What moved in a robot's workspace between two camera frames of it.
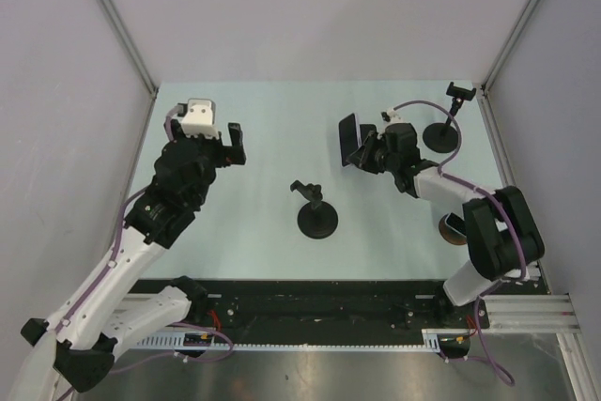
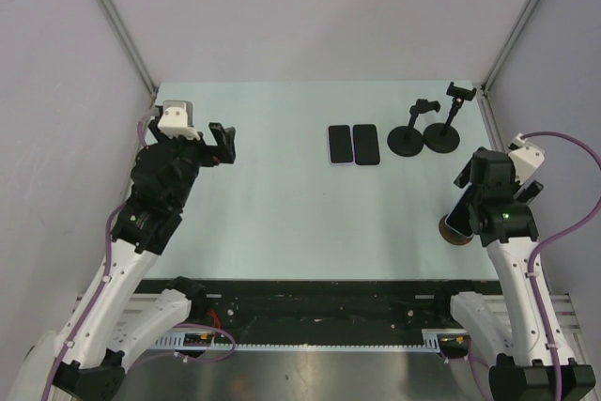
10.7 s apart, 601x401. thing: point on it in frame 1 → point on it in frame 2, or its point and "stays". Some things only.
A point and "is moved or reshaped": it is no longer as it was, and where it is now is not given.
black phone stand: (316, 219) is moved or reshaped
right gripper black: (362, 157) → (528, 192)
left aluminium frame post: (115, 19) stays
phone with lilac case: (348, 135) → (340, 144)
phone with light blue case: (456, 223) stays
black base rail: (317, 306) stays
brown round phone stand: (451, 235) stays
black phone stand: (443, 137) stays
